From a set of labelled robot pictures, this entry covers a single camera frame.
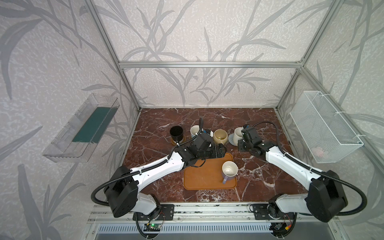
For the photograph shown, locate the aluminium front rail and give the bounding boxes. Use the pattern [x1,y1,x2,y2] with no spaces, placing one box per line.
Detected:
[83,201,343,224]

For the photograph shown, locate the right wiring connector board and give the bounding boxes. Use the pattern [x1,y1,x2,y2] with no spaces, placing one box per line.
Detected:
[270,223,292,233]

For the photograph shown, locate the green circuit board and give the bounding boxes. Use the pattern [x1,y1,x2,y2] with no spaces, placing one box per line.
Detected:
[143,223,162,233]

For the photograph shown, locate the grey blue woven coaster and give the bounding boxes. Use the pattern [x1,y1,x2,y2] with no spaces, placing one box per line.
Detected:
[228,133,239,147]

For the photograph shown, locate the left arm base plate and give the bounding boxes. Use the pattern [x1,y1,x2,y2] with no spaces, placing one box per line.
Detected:
[137,204,175,221]

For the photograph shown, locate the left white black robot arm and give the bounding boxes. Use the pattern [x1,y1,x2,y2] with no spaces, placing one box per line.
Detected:
[91,119,227,220]

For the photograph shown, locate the purple white mug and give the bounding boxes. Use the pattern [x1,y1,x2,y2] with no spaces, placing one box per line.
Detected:
[222,161,239,184]

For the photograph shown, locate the orange wooden tray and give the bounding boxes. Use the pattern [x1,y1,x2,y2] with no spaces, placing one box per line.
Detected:
[183,153,237,190]

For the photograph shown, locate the black mug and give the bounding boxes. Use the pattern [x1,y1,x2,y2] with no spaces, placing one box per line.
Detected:
[170,126,184,143]

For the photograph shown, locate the left brown wooden coaster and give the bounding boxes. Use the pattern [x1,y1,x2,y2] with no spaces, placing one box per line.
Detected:
[171,137,187,146]

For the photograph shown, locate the aluminium cage frame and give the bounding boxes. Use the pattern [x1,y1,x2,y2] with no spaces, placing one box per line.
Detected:
[90,1,384,226]

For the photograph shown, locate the white wire mesh basket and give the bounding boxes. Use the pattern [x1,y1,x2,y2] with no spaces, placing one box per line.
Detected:
[290,91,364,164]

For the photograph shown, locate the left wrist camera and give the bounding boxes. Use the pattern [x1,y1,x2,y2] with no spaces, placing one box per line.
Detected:
[201,129,214,142]

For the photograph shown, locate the beige yellow mug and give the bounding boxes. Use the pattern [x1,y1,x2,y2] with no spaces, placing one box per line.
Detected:
[213,129,229,145]

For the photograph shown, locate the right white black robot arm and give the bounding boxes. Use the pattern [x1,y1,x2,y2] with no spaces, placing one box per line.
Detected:
[238,125,368,223]

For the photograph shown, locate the clear plastic wall bin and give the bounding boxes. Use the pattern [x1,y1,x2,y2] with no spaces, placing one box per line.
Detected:
[43,94,120,163]

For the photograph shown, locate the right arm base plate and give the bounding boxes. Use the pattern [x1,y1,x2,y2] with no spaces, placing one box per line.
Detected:
[249,203,281,221]

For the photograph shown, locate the light blue mug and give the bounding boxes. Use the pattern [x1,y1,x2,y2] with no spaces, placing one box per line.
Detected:
[190,125,200,138]

